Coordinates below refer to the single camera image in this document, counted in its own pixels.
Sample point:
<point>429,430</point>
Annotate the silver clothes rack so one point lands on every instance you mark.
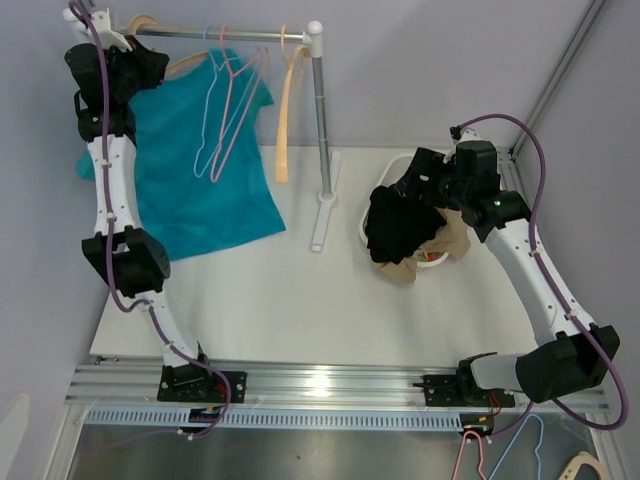
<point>77,15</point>

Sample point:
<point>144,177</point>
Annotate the pink wire hanger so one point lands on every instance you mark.
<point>232,120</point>

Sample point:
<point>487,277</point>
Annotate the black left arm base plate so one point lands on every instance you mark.
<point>200,387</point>

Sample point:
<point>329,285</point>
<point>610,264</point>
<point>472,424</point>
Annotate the white slotted cable duct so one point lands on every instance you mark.
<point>414,421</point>

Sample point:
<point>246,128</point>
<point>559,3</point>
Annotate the teal t shirt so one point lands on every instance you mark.
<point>192,216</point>

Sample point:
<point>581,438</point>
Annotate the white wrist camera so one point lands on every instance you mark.
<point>108,36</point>
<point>461,134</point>

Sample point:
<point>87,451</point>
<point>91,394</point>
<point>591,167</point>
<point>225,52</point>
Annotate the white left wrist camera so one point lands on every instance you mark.
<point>108,36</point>

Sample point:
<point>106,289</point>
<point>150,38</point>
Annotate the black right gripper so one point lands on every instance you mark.
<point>429,165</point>

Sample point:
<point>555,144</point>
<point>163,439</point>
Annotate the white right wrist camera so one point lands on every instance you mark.
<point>461,134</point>

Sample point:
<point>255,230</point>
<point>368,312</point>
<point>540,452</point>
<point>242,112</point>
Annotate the beige hanger on floor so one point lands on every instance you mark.
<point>584,459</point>

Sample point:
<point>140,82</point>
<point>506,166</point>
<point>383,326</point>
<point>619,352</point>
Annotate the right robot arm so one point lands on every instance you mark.
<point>572,351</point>

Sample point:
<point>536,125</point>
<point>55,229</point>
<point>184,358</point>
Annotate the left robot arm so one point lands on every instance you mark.
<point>133,264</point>

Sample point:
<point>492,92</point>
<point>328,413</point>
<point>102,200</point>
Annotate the beige plastic hanger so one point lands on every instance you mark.
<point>295,61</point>

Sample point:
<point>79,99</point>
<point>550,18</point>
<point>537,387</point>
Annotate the beige t shirt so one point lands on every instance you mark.
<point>452,238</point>

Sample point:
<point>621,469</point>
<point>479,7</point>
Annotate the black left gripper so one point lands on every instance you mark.
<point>151,64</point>

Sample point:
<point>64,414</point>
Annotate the black t shirt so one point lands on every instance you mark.
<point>396,227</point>

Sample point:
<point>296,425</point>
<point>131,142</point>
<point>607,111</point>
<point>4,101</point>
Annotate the light blue wire hanger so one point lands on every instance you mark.
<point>200,168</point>

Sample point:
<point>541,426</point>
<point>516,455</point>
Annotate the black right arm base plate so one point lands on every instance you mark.
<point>448,390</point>

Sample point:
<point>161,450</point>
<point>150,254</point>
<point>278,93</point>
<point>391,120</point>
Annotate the aluminium mounting rail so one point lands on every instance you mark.
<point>135,381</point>

